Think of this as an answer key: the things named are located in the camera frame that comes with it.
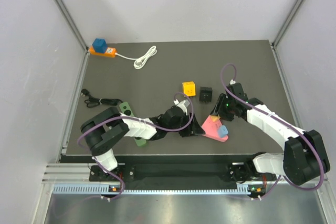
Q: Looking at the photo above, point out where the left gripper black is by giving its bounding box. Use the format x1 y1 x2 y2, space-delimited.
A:
166 112 205 137

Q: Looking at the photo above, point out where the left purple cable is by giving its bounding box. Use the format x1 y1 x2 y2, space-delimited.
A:
77 92 195 201

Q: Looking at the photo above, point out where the black cable with plug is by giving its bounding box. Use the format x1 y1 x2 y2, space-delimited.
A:
81 89 124 109

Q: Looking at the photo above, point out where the black plug adapter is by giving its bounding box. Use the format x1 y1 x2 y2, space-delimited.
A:
199 87 213 103

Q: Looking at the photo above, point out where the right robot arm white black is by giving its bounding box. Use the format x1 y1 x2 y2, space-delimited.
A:
211 83 330 186

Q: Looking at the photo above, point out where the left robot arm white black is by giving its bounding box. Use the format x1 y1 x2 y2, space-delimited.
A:
80 100 205 180

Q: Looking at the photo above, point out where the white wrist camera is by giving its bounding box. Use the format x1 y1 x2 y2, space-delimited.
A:
229 79 236 85
174 99 190 115

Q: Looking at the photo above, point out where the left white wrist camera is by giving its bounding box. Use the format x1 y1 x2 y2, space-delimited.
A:
174 99 190 115

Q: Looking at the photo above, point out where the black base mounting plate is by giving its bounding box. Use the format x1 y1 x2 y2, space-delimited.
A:
88 154 278 190

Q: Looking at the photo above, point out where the white cable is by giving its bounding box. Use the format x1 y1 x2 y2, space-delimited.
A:
115 45 158 70

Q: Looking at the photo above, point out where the green power strip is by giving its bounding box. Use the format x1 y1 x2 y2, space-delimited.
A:
119 101 148 148

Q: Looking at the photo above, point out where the light blue plug adapter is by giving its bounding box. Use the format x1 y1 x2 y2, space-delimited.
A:
217 125 228 138

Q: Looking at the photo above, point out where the small yellow plug adapter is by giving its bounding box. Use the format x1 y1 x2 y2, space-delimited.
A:
211 115 220 122

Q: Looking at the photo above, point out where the orange power strip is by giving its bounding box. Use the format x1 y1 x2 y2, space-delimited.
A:
88 45 118 59

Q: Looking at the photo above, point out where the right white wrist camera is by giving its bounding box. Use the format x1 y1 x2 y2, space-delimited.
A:
229 79 236 85

